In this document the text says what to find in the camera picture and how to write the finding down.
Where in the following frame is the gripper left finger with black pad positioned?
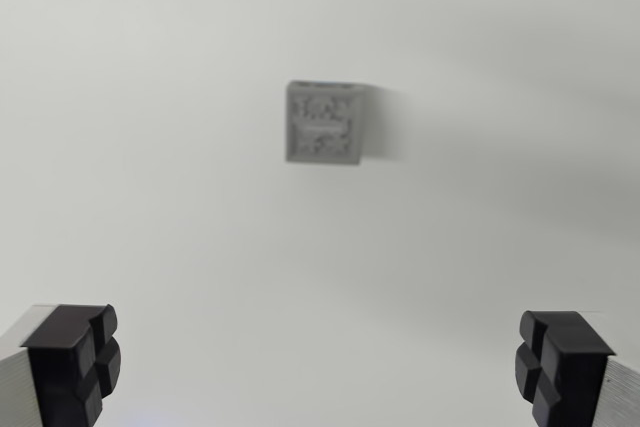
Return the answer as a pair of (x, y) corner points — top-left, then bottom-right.
(0, 303), (122, 427)

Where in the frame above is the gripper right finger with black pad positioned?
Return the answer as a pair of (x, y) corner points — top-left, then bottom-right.
(513, 310), (640, 427)

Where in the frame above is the grey embossed cube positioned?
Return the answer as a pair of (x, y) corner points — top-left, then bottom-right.
(285, 79), (374, 165)

